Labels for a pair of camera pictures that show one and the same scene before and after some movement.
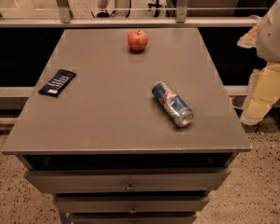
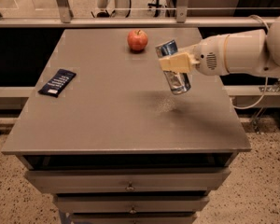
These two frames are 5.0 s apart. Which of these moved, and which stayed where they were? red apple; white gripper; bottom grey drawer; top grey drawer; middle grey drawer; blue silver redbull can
Moved: blue silver redbull can; white gripper
Stayed: middle grey drawer; top grey drawer; red apple; bottom grey drawer
